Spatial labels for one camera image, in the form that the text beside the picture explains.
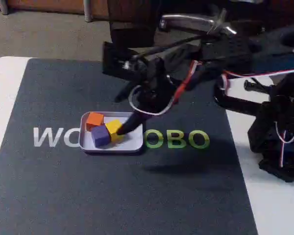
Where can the grey metal furniture leg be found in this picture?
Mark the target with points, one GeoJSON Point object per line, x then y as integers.
{"type": "Point", "coordinates": [88, 11]}
{"type": "Point", "coordinates": [3, 6]}

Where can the dark mat with printed letters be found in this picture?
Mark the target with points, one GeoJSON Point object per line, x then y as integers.
{"type": "Point", "coordinates": [63, 195]}

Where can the yellow wooden cube block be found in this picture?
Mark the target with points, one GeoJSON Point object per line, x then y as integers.
{"type": "Point", "coordinates": [114, 126]}

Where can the purple wooden cube block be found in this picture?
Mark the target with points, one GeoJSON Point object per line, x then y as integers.
{"type": "Point", "coordinates": [101, 135]}

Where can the chrome chair base leg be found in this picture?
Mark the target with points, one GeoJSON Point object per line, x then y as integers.
{"type": "Point", "coordinates": [191, 23]}

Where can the orange wooden cube block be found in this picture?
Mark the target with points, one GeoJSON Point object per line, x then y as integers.
{"type": "Point", "coordinates": [95, 120]}

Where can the black table clamp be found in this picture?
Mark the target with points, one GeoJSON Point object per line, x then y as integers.
{"type": "Point", "coordinates": [240, 102]}

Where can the pale lavender rectangular tray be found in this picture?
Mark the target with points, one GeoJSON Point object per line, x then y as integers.
{"type": "Point", "coordinates": [134, 144]}

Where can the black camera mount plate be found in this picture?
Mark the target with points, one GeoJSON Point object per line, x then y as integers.
{"type": "Point", "coordinates": [122, 61]}

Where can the dark chair caster block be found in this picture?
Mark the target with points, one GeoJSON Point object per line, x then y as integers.
{"type": "Point", "coordinates": [131, 24]}

